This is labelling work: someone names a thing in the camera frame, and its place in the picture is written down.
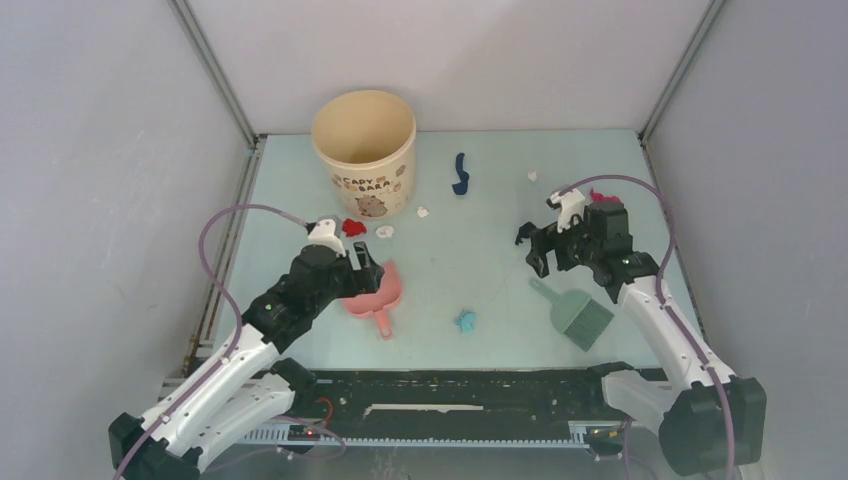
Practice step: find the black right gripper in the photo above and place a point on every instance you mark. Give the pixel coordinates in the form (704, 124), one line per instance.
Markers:
(556, 240)

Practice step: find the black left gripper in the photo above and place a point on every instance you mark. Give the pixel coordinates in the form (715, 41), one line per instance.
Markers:
(363, 280)

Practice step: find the red paper scrap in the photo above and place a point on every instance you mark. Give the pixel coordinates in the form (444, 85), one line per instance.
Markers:
(352, 228)

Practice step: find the pink plastic dustpan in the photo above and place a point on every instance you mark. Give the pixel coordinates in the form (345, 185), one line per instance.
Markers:
(378, 305)

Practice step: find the green hand brush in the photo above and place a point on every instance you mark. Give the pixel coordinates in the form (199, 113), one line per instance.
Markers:
(575, 314)

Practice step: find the long dark blue scrap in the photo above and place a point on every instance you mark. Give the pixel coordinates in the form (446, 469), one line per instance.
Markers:
(460, 188)

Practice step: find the light blue paper scrap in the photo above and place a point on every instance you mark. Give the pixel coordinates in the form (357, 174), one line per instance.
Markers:
(465, 321)

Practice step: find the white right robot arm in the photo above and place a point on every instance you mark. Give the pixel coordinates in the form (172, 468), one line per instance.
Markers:
(710, 418)

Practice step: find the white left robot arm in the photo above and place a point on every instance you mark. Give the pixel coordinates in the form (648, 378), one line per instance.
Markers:
(248, 380)

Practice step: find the magenta paper scrap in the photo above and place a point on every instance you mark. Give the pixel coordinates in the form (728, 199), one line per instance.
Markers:
(597, 197)

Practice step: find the beige capybara bucket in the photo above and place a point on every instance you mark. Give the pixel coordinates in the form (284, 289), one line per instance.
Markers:
(367, 140)

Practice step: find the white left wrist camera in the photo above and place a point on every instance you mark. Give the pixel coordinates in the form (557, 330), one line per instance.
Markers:
(325, 232)

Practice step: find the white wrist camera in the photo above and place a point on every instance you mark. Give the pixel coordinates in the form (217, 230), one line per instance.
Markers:
(325, 232)
(570, 206)

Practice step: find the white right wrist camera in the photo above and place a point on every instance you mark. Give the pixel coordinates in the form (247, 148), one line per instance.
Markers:
(570, 206)

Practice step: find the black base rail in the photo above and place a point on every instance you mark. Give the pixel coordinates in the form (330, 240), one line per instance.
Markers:
(496, 406)

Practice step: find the right aluminium frame post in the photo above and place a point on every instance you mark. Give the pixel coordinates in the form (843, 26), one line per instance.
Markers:
(681, 69)

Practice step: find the aluminium frame post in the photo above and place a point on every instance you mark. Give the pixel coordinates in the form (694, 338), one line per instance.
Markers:
(204, 51)
(681, 69)

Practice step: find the left aluminium frame post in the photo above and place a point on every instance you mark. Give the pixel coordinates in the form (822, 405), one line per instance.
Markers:
(204, 51)

